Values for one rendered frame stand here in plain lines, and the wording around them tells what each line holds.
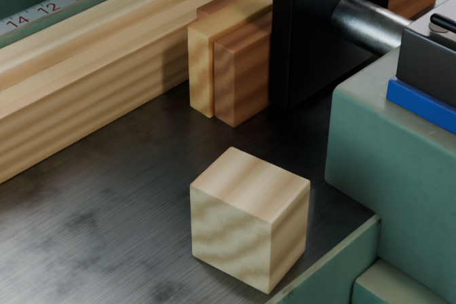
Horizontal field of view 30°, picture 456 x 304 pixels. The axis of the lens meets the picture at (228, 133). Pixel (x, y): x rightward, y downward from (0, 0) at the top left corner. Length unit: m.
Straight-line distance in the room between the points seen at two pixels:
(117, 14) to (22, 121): 0.09
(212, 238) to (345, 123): 0.09
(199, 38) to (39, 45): 0.09
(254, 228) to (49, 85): 0.15
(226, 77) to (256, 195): 0.11
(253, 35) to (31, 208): 0.15
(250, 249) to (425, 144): 0.09
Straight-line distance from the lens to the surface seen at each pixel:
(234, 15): 0.47
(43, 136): 0.46
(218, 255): 0.39
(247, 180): 0.38
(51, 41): 0.47
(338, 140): 0.43
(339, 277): 0.43
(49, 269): 0.41
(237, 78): 0.46
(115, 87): 0.48
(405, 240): 0.43
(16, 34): 0.47
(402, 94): 0.40
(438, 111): 0.39
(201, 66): 0.47
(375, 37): 0.46
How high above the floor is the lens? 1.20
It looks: 39 degrees down
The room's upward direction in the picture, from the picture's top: straight up
